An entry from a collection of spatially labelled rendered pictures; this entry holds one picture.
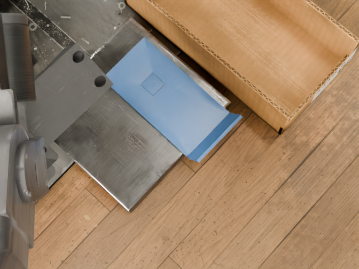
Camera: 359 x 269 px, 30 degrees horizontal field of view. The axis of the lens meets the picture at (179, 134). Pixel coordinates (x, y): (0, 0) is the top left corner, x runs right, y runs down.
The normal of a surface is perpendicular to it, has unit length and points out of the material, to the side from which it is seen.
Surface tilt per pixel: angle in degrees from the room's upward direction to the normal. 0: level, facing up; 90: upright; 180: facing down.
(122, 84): 0
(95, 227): 0
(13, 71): 51
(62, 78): 29
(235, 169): 0
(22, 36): 68
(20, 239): 87
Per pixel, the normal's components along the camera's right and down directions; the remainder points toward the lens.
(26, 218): 1.00, -0.09
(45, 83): 0.37, 0.04
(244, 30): -0.04, -0.25
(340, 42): -0.68, 0.72
